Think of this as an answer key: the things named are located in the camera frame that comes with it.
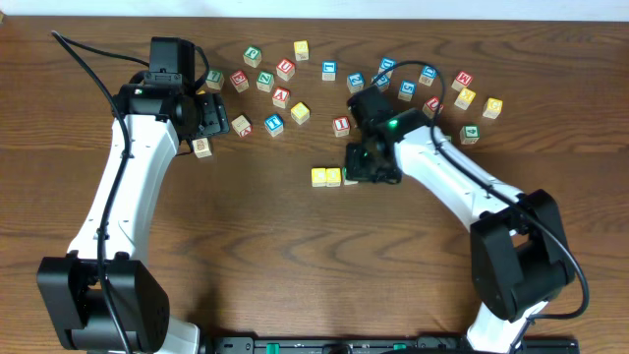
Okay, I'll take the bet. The blue L block top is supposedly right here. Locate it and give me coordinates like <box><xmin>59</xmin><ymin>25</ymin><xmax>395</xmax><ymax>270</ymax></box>
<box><xmin>321</xmin><ymin>61</ymin><xmax>337</xmax><ymax>82</ymax></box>

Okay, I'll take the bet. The plain wooden picture block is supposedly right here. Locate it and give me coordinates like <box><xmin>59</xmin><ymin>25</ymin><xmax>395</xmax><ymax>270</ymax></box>
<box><xmin>192</xmin><ymin>138</ymin><xmax>212</xmax><ymax>158</ymax></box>

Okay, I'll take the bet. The green 7 block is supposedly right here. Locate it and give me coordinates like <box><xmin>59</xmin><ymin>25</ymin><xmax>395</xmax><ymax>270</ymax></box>
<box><xmin>205</xmin><ymin>70</ymin><xmax>225</xmax><ymax>90</ymax></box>

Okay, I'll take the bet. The blue T block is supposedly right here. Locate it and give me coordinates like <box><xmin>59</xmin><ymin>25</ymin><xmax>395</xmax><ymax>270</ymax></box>
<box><xmin>264</xmin><ymin>114</ymin><xmax>284</xmax><ymax>137</ymax></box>

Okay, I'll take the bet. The yellow C block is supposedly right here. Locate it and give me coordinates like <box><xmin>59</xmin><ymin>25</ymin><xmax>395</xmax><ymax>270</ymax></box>
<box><xmin>311</xmin><ymin>167</ymin><xmax>327</xmax><ymax>187</ymax></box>

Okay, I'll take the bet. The blue D block right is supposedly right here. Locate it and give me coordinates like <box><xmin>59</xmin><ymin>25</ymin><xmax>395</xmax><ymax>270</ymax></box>
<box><xmin>418</xmin><ymin>66</ymin><xmax>437</xmax><ymax>87</ymax></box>

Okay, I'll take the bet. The green Z block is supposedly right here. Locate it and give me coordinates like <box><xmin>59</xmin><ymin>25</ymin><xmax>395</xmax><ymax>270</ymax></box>
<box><xmin>257</xmin><ymin>71</ymin><xmax>274</xmax><ymax>92</ymax></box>

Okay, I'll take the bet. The red u block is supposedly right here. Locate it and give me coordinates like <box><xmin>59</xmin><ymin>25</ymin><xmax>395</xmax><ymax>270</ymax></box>
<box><xmin>276</xmin><ymin>58</ymin><xmax>296</xmax><ymax>82</ymax></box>
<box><xmin>422</xmin><ymin>96</ymin><xmax>443</xmax><ymax>119</ymax></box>

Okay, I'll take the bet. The green J block top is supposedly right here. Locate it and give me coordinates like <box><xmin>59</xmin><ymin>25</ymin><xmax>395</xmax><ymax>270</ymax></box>
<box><xmin>243</xmin><ymin>45</ymin><xmax>262</xmax><ymax>68</ymax></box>

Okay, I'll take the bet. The green 4 block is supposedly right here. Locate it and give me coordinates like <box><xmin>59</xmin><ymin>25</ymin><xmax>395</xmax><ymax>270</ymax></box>
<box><xmin>460</xmin><ymin>125</ymin><xmax>481</xmax><ymax>145</ymax></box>

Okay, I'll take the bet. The blue d block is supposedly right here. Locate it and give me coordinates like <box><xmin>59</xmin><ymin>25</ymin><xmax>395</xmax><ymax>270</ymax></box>
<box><xmin>378</xmin><ymin>57</ymin><xmax>397</xmax><ymax>78</ymax></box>
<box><xmin>418</xmin><ymin>66</ymin><xmax>437</xmax><ymax>87</ymax></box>

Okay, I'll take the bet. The red U block left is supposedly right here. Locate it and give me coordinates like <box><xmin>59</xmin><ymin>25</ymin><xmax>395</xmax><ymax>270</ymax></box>
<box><xmin>276</xmin><ymin>58</ymin><xmax>296</xmax><ymax>82</ymax></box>

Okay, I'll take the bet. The green R block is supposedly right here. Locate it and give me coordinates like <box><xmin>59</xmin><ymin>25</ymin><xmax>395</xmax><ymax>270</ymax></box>
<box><xmin>342</xmin><ymin>167</ymin><xmax>359</xmax><ymax>186</ymax></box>

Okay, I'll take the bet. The red A block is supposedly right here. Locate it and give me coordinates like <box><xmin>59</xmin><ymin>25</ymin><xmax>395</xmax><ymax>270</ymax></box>
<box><xmin>272</xmin><ymin>88</ymin><xmax>290</xmax><ymax>109</ymax></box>

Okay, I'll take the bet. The yellow S block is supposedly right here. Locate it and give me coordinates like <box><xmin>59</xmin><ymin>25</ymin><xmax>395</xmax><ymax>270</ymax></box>
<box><xmin>291</xmin><ymin>102</ymin><xmax>311</xmax><ymax>125</ymax></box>

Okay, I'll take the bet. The yellow K block right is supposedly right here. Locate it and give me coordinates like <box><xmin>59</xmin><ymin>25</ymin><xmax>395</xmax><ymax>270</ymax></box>
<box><xmin>454</xmin><ymin>88</ymin><xmax>476</xmax><ymax>110</ymax></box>

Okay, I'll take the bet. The yellow O block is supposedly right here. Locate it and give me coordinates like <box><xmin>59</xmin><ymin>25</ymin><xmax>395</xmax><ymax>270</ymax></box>
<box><xmin>325</xmin><ymin>167</ymin><xmax>342</xmax><ymax>187</ymax></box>

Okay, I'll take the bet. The blue 5 block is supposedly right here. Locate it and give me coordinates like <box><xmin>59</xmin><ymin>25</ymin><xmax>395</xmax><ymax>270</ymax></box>
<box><xmin>398</xmin><ymin>81</ymin><xmax>417</xmax><ymax>102</ymax></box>

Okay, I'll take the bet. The yellow G block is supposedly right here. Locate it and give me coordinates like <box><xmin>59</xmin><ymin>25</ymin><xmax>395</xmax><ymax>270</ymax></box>
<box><xmin>483</xmin><ymin>97</ymin><xmax>503</xmax><ymax>119</ymax></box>

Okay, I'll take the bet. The blue 2 block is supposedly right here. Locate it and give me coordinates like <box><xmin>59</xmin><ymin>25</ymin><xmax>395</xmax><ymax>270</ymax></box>
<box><xmin>347</xmin><ymin>72</ymin><xmax>365</xmax><ymax>93</ymax></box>

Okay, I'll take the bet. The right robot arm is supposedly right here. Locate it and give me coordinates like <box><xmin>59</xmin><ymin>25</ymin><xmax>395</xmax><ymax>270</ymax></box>
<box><xmin>346</xmin><ymin>88</ymin><xmax>579</xmax><ymax>353</ymax></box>

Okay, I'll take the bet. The blue D block upper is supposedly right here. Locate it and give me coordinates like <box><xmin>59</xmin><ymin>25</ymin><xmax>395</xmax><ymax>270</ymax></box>
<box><xmin>378</xmin><ymin>57</ymin><xmax>397</xmax><ymax>78</ymax></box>

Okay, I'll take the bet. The plain yellow block top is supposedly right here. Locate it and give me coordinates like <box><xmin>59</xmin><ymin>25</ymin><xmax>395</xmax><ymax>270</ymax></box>
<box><xmin>294</xmin><ymin>40</ymin><xmax>310</xmax><ymax>61</ymax></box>

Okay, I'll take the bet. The blue P block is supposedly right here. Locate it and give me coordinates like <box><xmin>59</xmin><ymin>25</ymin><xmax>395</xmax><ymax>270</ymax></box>
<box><xmin>373</xmin><ymin>75</ymin><xmax>390</xmax><ymax>91</ymax></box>

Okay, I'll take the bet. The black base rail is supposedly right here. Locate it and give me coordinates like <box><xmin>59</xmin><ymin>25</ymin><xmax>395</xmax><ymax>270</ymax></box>
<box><xmin>203</xmin><ymin>335</ymin><xmax>581</xmax><ymax>354</ymax></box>

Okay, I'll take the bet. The red-sided wooden block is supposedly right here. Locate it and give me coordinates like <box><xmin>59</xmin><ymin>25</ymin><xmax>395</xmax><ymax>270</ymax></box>
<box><xmin>232</xmin><ymin>115</ymin><xmax>253</xmax><ymax>138</ymax></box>

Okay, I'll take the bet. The red U block right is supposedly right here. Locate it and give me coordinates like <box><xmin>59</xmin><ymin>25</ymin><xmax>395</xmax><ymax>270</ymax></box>
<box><xmin>422</xmin><ymin>96</ymin><xmax>443</xmax><ymax>119</ymax></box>

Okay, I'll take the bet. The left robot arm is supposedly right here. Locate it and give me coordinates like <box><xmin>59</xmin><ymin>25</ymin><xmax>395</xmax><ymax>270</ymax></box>
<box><xmin>36</xmin><ymin>37</ymin><xmax>229</xmax><ymax>353</ymax></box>

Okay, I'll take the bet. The red I block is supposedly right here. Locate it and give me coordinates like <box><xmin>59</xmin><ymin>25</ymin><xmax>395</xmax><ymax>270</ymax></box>
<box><xmin>332</xmin><ymin>116</ymin><xmax>351</xmax><ymax>138</ymax></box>

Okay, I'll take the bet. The red M block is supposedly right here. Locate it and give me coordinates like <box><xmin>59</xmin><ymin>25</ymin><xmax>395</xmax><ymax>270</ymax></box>
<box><xmin>451</xmin><ymin>71</ymin><xmax>474</xmax><ymax>91</ymax></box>

